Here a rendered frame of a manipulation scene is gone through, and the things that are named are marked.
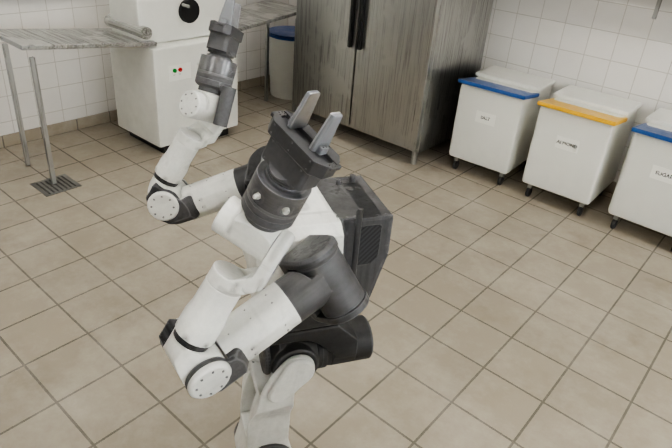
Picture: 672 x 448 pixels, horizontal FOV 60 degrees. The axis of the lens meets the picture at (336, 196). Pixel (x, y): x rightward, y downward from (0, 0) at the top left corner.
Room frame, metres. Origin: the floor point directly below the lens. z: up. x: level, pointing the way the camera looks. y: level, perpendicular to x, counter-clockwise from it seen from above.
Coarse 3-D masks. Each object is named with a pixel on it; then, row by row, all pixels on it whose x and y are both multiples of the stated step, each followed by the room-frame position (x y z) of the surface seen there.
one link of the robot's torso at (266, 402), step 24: (288, 360) 1.03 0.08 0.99; (312, 360) 1.05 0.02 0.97; (264, 384) 1.06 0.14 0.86; (288, 384) 1.01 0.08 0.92; (240, 408) 1.11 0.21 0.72; (264, 408) 1.00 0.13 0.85; (288, 408) 1.03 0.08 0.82; (240, 432) 1.08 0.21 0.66; (264, 432) 1.03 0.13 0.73; (288, 432) 1.05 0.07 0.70
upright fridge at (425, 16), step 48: (336, 0) 4.87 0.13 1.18; (384, 0) 4.57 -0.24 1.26; (432, 0) 4.31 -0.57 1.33; (480, 0) 4.77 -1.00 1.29; (336, 48) 4.84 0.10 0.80; (384, 48) 4.54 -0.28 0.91; (432, 48) 4.30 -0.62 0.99; (480, 48) 4.89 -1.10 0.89; (336, 96) 4.82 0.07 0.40; (384, 96) 4.50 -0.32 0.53; (432, 96) 4.37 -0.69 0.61; (432, 144) 4.47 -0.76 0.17
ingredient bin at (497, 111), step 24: (480, 72) 4.59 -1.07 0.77; (504, 72) 4.65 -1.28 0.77; (480, 96) 4.26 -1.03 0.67; (504, 96) 4.15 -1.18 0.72; (528, 96) 4.09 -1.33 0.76; (456, 120) 4.35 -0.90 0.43; (480, 120) 4.23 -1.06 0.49; (504, 120) 4.13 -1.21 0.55; (528, 120) 4.23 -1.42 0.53; (456, 144) 4.33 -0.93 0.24; (480, 144) 4.21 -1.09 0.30; (504, 144) 4.10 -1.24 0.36; (528, 144) 4.34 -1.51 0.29; (456, 168) 4.38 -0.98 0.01; (504, 168) 4.08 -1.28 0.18
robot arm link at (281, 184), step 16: (272, 112) 0.77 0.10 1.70; (288, 112) 0.79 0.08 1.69; (272, 128) 0.75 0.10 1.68; (288, 128) 0.75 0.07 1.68; (304, 128) 0.77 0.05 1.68; (272, 144) 0.75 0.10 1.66; (288, 144) 0.73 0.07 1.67; (304, 144) 0.73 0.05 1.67; (272, 160) 0.75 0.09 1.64; (288, 160) 0.73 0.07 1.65; (304, 160) 0.71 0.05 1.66; (320, 160) 0.71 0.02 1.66; (336, 160) 0.73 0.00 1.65; (256, 176) 0.74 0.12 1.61; (272, 176) 0.73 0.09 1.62; (288, 176) 0.72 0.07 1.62; (304, 176) 0.71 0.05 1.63; (320, 176) 0.70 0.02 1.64; (256, 192) 0.73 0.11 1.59; (272, 192) 0.72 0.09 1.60; (288, 192) 0.73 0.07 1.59; (304, 192) 0.75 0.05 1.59; (272, 208) 0.72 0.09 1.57; (288, 208) 0.72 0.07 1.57
